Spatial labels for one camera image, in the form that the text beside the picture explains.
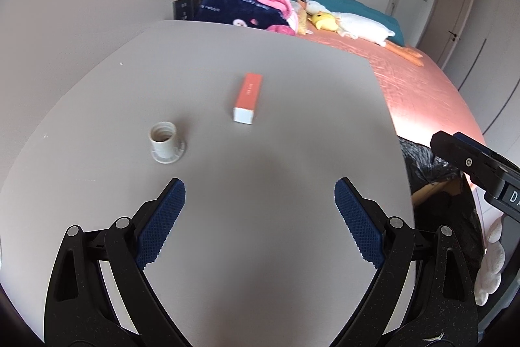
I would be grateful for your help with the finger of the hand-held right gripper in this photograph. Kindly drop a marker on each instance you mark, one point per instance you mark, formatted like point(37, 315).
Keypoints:
point(467, 164)
point(475, 143)

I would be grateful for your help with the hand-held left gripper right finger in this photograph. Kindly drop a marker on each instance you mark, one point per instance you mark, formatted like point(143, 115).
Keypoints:
point(359, 221)

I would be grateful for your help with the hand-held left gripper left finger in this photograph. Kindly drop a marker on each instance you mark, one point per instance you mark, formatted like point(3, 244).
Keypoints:
point(162, 221)

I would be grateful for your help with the black trash bag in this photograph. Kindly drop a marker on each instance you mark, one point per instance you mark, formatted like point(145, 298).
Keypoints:
point(422, 164)

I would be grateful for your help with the person's right hand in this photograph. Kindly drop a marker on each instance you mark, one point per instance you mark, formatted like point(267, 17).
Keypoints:
point(493, 261)

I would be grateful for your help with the white plastic cap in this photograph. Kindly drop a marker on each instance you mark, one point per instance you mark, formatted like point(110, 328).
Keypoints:
point(164, 145)

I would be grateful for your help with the bed with pink sheet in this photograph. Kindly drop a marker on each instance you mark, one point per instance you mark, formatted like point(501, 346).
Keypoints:
point(414, 95)

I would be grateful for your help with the white wardrobe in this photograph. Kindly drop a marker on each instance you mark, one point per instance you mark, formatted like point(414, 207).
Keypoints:
point(487, 26)

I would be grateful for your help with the small orange white box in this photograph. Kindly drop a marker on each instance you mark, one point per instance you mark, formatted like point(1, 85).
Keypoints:
point(248, 91)

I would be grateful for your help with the white goose plush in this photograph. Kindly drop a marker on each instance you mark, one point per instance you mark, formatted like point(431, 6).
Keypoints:
point(361, 26)

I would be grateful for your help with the teal pillow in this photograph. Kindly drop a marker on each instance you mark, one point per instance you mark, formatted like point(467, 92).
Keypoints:
point(353, 7)

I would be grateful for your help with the yellow duck plush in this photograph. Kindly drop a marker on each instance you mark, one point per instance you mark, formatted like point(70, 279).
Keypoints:
point(323, 21)

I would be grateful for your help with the navy printed blanket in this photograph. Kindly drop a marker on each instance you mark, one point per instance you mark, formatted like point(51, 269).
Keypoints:
point(231, 5)

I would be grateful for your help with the dark wall socket panel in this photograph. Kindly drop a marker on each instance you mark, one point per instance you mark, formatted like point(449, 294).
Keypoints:
point(187, 7)

